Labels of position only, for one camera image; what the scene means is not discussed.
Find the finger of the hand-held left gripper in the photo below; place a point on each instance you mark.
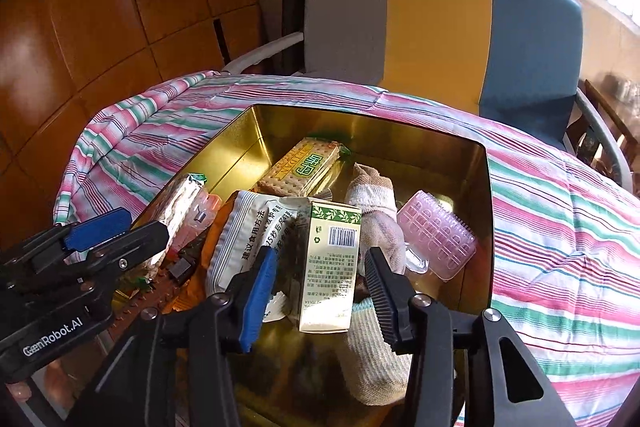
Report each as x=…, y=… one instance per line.
x=135, y=239
x=100, y=227

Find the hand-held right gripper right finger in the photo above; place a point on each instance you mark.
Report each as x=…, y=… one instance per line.
x=385, y=302

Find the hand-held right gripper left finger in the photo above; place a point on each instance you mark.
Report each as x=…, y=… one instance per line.
x=255, y=302

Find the cracker packet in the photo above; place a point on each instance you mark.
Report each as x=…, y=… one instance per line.
x=300, y=169
x=177, y=207

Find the white sock ball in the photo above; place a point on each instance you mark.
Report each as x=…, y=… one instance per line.
x=372, y=357

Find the orange plastic basket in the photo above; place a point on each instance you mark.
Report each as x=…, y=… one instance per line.
x=197, y=292

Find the brown toothed hair clip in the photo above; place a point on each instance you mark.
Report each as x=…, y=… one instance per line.
x=150, y=297

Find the green white carton box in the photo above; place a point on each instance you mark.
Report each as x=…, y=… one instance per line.
x=327, y=277

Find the white snack packet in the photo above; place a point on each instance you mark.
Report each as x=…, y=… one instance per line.
x=240, y=237

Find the white beige sock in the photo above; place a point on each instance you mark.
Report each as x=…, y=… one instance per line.
x=375, y=212

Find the gold metal tin container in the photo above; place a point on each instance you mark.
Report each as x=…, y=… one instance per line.
x=425, y=157

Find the person's left hand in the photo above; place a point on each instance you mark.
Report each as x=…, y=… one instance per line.
x=20, y=392

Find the pink green striped tablecloth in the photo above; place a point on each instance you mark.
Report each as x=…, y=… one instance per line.
x=550, y=232

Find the grey yellow blue armchair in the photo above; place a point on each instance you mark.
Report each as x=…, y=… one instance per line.
x=435, y=17

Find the wooden side table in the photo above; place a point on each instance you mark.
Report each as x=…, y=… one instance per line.
x=610, y=114

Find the set of glass cups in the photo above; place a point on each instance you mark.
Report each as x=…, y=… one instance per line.
x=622, y=87

